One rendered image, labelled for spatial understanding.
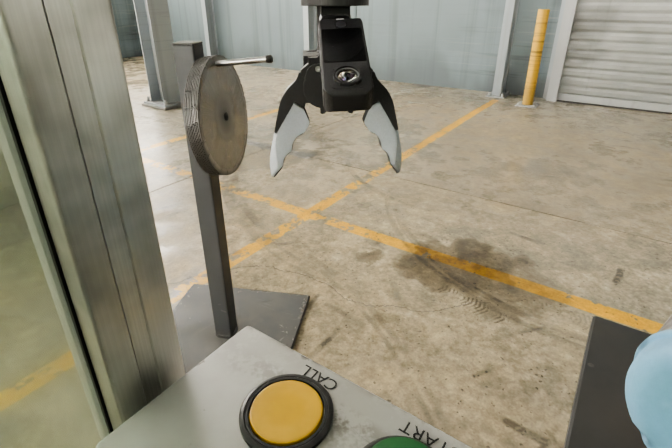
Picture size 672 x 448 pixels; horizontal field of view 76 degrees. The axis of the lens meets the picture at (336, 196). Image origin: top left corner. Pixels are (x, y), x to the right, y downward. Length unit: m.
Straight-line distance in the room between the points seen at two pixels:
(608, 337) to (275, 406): 0.44
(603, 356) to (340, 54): 0.43
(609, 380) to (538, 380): 1.07
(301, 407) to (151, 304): 0.10
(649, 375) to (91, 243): 0.29
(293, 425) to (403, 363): 1.31
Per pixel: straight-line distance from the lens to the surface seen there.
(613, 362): 0.58
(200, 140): 1.12
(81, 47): 0.22
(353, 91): 0.39
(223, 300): 1.53
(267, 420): 0.26
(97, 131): 0.22
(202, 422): 0.27
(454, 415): 1.45
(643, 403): 0.30
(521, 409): 1.52
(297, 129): 0.48
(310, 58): 0.47
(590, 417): 0.51
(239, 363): 0.29
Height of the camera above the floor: 1.10
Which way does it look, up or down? 25 degrees down
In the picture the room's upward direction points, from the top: straight up
